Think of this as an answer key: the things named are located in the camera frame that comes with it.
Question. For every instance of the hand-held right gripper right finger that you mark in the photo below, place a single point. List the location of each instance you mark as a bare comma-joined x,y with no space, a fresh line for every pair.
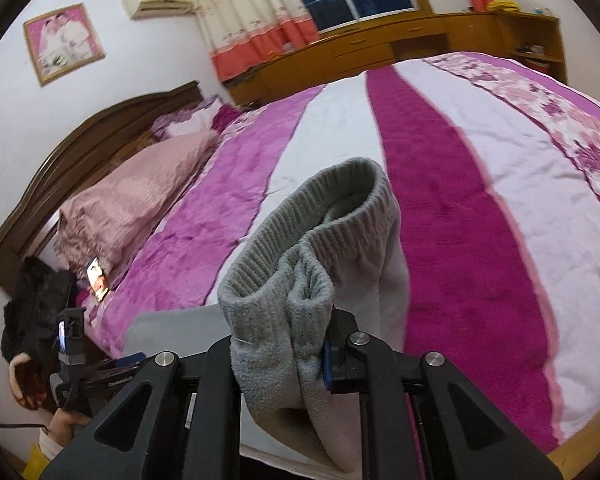
328,365

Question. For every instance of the white air conditioner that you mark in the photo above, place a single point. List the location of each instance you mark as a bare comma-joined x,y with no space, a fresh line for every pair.
155,2

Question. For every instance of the purple ruffled pillow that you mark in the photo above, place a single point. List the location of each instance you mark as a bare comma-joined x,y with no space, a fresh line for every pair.
190,120

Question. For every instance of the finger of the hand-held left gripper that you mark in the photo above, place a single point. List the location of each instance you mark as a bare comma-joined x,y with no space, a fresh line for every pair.
130,360

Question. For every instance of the wide cream and orange curtain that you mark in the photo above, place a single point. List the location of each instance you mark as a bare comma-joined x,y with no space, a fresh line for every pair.
250,20

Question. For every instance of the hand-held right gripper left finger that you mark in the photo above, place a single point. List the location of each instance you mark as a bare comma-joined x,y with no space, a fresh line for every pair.
215,360

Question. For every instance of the wooden cabinet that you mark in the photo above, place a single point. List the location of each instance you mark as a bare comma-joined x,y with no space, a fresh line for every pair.
360,50

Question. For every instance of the dark cloth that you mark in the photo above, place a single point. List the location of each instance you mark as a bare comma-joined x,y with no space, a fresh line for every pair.
35,300

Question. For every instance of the pink and brown plush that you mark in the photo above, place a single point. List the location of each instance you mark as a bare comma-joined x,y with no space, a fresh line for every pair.
25,382

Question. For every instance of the dark wooden headboard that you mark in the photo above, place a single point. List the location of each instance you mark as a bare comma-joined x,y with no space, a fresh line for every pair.
80,145

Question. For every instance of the pink checked pillow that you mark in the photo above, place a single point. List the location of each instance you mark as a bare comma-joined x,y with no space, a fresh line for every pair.
130,200

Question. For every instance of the purple striped floral bedspread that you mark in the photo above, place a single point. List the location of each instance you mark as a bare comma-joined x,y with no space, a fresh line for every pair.
455,185

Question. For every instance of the person's left hand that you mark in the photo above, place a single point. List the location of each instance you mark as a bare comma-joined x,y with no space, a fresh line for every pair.
62,427

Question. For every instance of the grey pants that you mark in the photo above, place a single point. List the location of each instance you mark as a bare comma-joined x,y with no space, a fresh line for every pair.
280,270

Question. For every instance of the phone with lit screen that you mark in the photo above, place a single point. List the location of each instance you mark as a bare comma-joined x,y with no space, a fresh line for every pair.
97,280

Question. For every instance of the framed pink wall picture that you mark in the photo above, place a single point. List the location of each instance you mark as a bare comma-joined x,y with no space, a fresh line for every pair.
62,42

